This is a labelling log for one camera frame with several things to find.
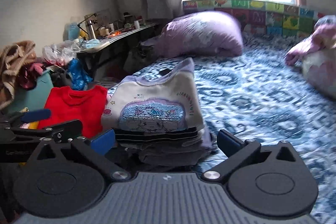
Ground cluttered white desk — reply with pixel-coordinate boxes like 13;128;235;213
76;22;161;80

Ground grey hanging bag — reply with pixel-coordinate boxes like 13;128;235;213
123;40;164;73

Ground brown fluffy garment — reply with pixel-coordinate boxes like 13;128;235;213
0;40;38;109

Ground stack of folded dark clothes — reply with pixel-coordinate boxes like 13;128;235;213
113;126;215;166

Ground blue printed bag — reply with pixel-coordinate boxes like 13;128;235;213
67;59;94;91

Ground white pink crumpled comforter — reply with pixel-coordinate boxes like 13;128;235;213
285;15;336;102

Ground blue white patterned bedspread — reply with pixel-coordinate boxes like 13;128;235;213
115;35;336;222

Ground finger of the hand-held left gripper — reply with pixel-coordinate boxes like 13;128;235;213
0;109;52;129
10;119;83;144

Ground red sweater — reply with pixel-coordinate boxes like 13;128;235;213
37;85;108;140

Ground light blue plastic bag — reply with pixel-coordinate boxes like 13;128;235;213
64;22;81;41

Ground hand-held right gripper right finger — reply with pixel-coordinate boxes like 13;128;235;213
202;130;305;180

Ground cream lavender sequin sweatshirt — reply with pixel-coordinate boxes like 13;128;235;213
101;57;205;134

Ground teal storage box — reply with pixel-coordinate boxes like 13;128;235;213
8;69;55;115

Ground clear plastic bag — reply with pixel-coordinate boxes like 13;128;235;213
42;40;82;67

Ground blue face mask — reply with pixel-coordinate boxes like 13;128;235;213
83;39;102;51

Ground maroon pink cloth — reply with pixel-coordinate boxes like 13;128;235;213
20;63;44;90

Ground purple pillow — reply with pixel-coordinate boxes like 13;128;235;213
155;11;244;58

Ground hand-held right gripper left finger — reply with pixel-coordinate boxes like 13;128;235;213
31;129;132;180

